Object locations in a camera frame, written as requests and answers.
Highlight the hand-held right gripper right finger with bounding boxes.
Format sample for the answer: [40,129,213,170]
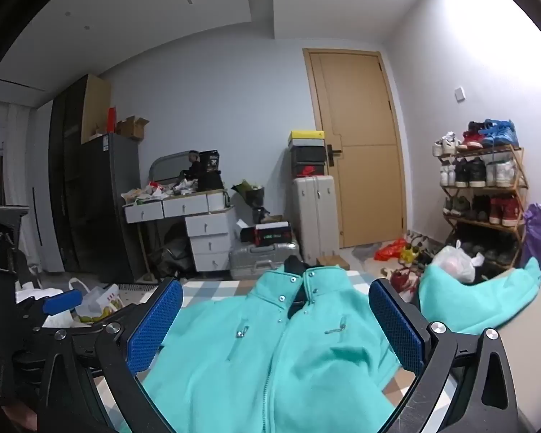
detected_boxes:
[369,278,521,433]

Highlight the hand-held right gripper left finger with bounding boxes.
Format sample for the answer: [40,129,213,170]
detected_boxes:
[36,278,184,433]

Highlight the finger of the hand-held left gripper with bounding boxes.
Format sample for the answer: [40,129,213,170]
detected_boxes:
[17,289,84,326]

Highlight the teal fleece jacket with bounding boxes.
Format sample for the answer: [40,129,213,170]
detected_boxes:
[117,256,541,433]

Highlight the white shopping bag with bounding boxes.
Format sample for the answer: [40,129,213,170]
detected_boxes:
[67,277,120,323]

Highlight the dark bag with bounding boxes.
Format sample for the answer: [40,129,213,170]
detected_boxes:
[151,226,192,278]

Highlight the shoes on floor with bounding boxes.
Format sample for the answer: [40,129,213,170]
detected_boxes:
[399,232,438,267]

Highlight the red plastic bag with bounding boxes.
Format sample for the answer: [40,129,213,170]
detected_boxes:
[373,238,409,262]

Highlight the white plastic bag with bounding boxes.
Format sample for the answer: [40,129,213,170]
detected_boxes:
[433,240,485,285]

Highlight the black wardrobe cabinet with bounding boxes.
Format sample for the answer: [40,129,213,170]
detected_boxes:
[79,132,147,283]

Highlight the white desk with drawers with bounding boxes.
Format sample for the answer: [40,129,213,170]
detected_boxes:
[123,189,239,274]

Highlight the dark wardrobe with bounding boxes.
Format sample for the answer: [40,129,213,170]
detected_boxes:
[49,74,91,274]

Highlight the silver flat suitcase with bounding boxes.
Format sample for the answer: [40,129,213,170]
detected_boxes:
[229,242,300,280]

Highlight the desk clutter pile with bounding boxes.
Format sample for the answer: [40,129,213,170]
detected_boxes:
[122,180,199,204]

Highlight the white upright suitcase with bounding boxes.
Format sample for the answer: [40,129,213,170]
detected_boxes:
[293,175,340,266]

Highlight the grey mattress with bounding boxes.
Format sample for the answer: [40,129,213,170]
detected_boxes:
[451,280,541,433]

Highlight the wooden door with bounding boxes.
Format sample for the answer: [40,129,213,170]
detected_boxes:
[303,48,409,250]

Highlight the black and red box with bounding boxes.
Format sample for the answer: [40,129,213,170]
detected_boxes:
[254,222,294,248]

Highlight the oval mirror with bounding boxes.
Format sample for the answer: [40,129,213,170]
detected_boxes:
[149,151,199,185]

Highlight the black wrapped bouquet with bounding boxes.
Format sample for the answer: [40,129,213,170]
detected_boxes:
[232,179,267,210]

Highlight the flat cardboard sheet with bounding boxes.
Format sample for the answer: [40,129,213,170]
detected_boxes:
[81,74,112,143]

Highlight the open cardboard box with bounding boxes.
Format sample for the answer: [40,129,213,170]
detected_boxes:
[116,116,150,140]

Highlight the black shoe boxes stack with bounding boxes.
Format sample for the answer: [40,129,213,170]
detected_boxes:
[290,146,325,178]

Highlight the wooden shoe rack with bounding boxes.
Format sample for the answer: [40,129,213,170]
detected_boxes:
[435,144,530,269]

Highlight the yellow lid shoe box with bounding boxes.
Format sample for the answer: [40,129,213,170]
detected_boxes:
[289,131,325,147]

